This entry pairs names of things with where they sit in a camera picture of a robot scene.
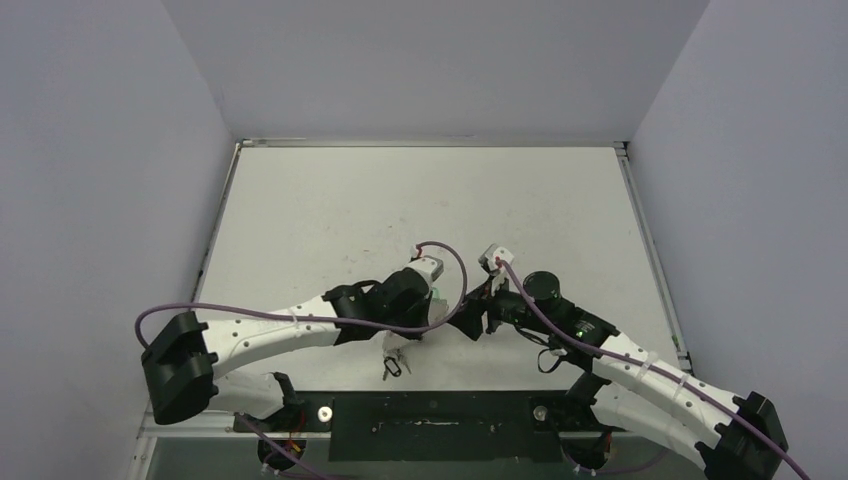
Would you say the green tagged key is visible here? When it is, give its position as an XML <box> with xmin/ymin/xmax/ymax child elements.
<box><xmin>430</xmin><ymin>288</ymin><xmax>448</xmax><ymax>315</ymax></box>

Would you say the metal key holder ring plate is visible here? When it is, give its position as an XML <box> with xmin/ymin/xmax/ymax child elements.
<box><xmin>382</xmin><ymin>295</ymin><xmax>450</xmax><ymax>353</ymax></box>

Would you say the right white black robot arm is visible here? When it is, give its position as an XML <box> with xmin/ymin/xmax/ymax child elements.
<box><xmin>449</xmin><ymin>271</ymin><xmax>788</xmax><ymax>479</ymax></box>

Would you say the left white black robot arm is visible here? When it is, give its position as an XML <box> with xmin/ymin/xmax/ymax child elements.
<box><xmin>141</xmin><ymin>258</ymin><xmax>443</xmax><ymax>431</ymax></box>

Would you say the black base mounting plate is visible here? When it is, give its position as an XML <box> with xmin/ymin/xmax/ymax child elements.
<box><xmin>233</xmin><ymin>390</ymin><xmax>612</xmax><ymax>462</ymax></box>

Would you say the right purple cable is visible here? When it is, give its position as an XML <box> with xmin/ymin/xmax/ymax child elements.
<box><xmin>495</xmin><ymin>259</ymin><xmax>813</xmax><ymax>480</ymax></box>

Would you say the purple cable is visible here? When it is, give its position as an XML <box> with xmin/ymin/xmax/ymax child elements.
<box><xmin>495</xmin><ymin>259</ymin><xmax>813</xmax><ymax>480</ymax></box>
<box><xmin>135</xmin><ymin>241</ymin><xmax>469</xmax><ymax>480</ymax></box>

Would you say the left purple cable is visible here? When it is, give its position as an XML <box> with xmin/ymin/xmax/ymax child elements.
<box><xmin>135</xmin><ymin>241</ymin><xmax>469</xmax><ymax>480</ymax></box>

